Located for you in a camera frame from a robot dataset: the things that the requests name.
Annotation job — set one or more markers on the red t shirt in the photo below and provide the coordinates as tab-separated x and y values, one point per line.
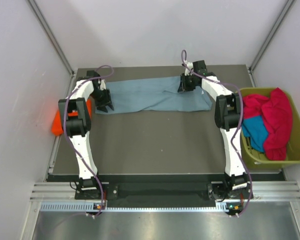
277	115

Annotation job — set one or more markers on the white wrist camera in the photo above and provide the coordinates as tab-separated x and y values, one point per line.
188	68
101	84

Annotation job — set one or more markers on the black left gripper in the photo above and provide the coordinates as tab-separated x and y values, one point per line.
100	105

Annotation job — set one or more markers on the light blue t shirt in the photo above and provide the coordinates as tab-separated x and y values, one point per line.
155	94

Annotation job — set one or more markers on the aluminium frame rail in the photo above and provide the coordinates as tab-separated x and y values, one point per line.
262	191

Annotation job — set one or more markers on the slotted grey cable duct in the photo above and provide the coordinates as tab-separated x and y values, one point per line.
94	207

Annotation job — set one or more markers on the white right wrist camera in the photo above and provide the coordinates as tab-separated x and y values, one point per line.
188	68

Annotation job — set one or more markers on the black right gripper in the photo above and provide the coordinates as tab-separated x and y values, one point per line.
182	86

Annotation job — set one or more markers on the olive green plastic bin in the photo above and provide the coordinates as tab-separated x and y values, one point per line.
257	160

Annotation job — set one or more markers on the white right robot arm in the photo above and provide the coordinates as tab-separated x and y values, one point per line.
228	117

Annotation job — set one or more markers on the bright blue t shirt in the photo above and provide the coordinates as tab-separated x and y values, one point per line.
254	129

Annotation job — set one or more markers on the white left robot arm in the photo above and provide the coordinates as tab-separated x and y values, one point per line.
76	123

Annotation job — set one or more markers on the folded orange t shirt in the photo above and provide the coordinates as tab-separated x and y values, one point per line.
57	128

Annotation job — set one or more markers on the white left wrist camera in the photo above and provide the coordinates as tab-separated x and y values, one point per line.
101	84

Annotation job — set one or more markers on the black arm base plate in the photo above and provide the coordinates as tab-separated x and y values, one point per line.
153	191

